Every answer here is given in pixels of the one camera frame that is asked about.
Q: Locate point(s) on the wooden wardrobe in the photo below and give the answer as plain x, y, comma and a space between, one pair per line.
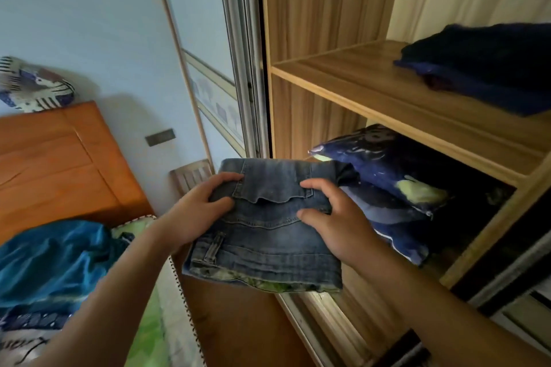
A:
344, 14

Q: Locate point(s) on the dark navy clothes pile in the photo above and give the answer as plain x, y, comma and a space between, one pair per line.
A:
495, 50

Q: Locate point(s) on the teal plush blanket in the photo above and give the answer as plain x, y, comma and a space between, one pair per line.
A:
47, 259

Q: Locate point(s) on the person's left forearm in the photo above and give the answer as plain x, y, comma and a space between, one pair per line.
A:
99, 311

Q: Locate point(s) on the striped wall ornament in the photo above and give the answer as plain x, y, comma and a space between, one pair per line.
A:
34, 85

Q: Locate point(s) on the green floral bedsheet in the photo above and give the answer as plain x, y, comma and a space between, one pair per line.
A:
148, 332

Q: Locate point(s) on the person's left hand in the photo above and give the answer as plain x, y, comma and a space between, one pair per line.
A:
193, 216

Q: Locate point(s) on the blue shirt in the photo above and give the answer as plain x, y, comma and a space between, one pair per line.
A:
495, 95

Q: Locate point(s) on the person's right hand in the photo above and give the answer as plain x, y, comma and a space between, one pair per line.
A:
344, 225

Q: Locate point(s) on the grey wall socket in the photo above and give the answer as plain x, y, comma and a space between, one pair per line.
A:
160, 137

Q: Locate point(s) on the blue printed folded bedding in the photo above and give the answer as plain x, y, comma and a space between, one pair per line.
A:
387, 164

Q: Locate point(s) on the small wooden chair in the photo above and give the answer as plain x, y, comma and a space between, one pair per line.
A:
191, 175

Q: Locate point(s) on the wooden bed frame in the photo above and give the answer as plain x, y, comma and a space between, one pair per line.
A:
64, 164

